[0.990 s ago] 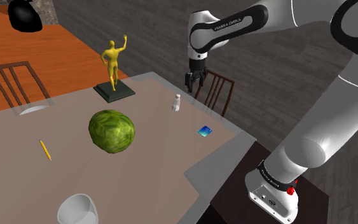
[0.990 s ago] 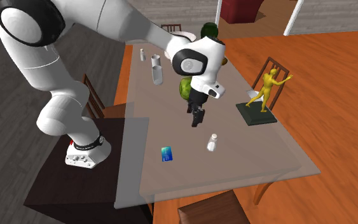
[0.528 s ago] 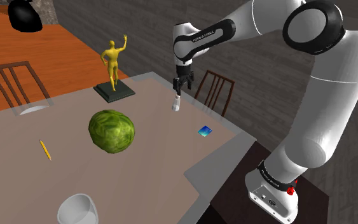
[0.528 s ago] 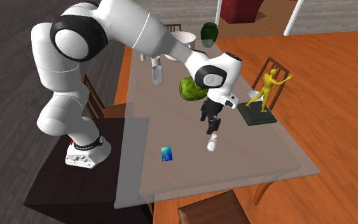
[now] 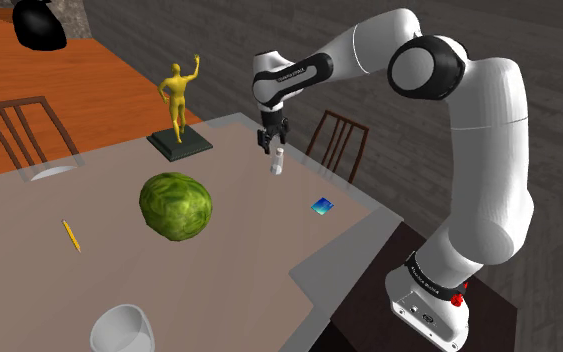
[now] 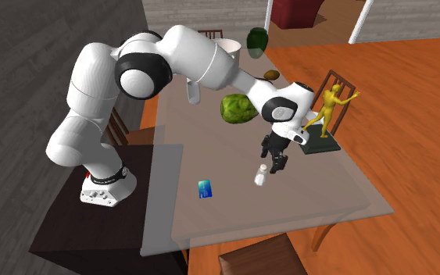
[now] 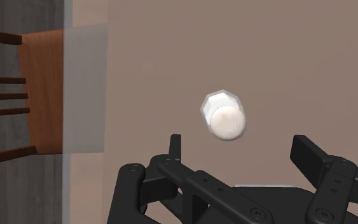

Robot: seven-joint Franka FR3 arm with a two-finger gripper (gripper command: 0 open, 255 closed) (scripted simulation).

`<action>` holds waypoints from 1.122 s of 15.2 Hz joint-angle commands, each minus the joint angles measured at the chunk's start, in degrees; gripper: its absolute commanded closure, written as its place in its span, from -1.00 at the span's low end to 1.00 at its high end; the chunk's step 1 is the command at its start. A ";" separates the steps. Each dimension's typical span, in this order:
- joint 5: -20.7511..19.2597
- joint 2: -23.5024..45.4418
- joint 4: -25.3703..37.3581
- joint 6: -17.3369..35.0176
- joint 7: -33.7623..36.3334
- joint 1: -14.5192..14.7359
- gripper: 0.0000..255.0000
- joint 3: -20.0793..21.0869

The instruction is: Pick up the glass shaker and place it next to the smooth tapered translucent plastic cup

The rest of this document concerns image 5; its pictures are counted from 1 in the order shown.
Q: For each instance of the dark robot stand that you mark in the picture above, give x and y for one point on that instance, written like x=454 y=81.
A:
x=368 y=312

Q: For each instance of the green cabbage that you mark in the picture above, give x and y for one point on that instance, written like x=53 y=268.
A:
x=176 y=207

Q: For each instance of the small white bottle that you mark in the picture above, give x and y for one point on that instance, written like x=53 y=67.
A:
x=276 y=163

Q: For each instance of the gold figure on dark base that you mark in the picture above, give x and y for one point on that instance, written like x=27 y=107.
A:
x=178 y=97

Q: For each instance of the white bowl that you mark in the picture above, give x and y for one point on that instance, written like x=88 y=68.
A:
x=115 y=331

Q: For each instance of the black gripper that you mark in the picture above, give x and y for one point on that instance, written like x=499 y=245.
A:
x=272 y=122

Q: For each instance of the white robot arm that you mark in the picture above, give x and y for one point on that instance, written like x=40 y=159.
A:
x=488 y=161

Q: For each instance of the black bag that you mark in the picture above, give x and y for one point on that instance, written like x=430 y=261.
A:
x=37 y=27

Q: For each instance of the blue card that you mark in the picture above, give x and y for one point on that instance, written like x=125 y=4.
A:
x=322 y=206

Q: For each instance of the yellow pencil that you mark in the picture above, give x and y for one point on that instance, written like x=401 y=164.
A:
x=71 y=236

